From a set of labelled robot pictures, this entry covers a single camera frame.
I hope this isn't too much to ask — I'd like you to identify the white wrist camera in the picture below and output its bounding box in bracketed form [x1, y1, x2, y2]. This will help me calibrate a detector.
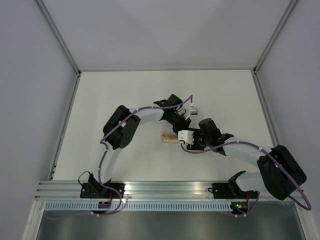
[177, 130, 194, 145]
[186, 103, 199, 119]

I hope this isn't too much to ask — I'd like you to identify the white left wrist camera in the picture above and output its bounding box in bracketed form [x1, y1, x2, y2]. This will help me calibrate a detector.
[186, 103, 199, 119]

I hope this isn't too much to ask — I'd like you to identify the aluminium frame rail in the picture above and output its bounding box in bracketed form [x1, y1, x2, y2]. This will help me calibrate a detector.
[81, 66, 254, 73]
[34, 180, 245, 202]

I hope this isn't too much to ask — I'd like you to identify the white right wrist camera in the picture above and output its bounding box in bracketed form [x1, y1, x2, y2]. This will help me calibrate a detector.
[177, 130, 194, 145]

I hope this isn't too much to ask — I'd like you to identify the peach cloth napkin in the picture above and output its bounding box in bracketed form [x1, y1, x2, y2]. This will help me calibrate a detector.
[161, 133, 180, 144]

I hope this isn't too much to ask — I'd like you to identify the white slotted cable duct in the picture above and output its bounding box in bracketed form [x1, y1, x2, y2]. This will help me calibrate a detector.
[44, 200, 232, 212]

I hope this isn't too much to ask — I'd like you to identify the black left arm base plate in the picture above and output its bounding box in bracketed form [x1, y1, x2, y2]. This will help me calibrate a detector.
[80, 182, 125, 199]

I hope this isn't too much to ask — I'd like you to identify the back aluminium frame rail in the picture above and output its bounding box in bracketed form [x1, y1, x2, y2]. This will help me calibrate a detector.
[81, 66, 254, 73]

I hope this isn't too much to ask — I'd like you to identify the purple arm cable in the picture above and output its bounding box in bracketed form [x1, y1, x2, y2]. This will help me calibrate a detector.
[180, 141, 313, 218]
[44, 94, 195, 221]

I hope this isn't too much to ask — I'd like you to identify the aluminium front frame rail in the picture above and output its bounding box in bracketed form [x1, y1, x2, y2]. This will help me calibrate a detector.
[34, 180, 245, 202]

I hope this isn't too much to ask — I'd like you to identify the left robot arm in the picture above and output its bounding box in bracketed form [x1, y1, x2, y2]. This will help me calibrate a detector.
[88, 94, 193, 198]

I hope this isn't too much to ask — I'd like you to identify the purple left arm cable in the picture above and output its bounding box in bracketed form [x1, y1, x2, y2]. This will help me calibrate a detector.
[44, 94, 195, 221]

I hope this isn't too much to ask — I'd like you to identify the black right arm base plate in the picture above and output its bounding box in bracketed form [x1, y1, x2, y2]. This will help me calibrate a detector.
[207, 182, 258, 200]

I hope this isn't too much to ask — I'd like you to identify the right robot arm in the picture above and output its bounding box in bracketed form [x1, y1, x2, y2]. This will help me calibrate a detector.
[187, 118, 307, 200]

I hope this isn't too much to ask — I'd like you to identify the left aluminium corner post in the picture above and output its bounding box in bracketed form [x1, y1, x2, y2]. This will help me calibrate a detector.
[33, 0, 81, 77]

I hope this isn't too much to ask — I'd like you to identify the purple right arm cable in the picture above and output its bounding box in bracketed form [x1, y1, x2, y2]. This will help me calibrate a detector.
[180, 141, 313, 218]

